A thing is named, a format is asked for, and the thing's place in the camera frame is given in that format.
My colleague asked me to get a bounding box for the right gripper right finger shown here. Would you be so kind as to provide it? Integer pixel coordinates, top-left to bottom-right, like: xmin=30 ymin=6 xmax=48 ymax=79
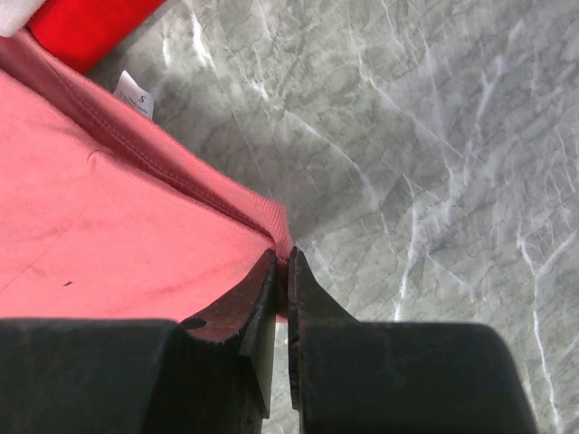
xmin=288 ymin=250 xmax=537 ymax=433

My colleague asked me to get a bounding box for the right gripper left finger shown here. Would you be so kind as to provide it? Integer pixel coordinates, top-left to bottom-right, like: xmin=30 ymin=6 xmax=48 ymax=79
xmin=1 ymin=251 xmax=279 ymax=433

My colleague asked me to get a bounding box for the pink t shirt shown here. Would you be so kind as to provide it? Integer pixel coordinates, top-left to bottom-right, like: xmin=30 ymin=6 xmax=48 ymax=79
xmin=1 ymin=31 xmax=293 ymax=320

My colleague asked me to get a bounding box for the folded red t shirt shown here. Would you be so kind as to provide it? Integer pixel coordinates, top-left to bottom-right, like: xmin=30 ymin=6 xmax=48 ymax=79
xmin=27 ymin=0 xmax=164 ymax=73

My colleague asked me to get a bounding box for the folded white t shirt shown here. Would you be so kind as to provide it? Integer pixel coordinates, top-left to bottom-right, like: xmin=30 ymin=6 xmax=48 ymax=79
xmin=0 ymin=0 xmax=44 ymax=37

